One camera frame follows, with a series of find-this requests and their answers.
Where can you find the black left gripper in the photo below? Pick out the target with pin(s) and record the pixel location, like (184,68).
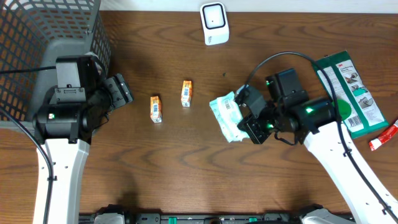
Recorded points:
(119,91)

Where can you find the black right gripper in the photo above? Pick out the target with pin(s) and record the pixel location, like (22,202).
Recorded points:
(251,123)

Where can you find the mint green wipes pack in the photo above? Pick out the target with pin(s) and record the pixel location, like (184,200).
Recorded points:
(228,115)

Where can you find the orange small carton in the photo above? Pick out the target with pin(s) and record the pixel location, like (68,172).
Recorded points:
(155,109)
(186,95)

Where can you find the green lid spice jar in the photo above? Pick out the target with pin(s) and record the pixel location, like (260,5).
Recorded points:
(344,109)

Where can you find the green 3M glove package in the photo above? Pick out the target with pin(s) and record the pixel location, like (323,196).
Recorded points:
(365,116)

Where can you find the red snack stick packet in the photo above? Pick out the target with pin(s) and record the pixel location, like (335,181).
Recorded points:
(384,137)

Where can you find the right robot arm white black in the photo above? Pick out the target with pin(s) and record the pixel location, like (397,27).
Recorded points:
(314,124)

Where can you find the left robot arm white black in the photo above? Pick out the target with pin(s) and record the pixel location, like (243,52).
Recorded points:
(63,126)

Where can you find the white barcode scanner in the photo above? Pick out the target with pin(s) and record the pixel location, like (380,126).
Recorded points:
(215,23)

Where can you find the grey plastic mesh basket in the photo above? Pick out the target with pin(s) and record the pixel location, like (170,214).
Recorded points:
(33,34)

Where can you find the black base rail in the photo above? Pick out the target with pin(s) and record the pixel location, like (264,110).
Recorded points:
(156,218)

